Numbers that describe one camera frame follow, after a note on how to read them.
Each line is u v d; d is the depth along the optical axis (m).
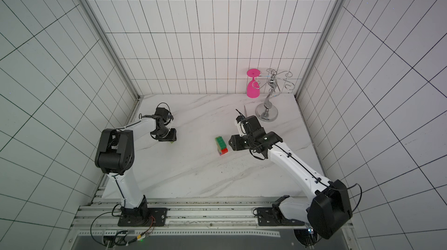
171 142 0.95
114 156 0.51
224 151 0.84
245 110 1.13
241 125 0.68
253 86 1.00
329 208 0.39
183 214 0.74
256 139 0.59
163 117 0.82
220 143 0.84
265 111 1.10
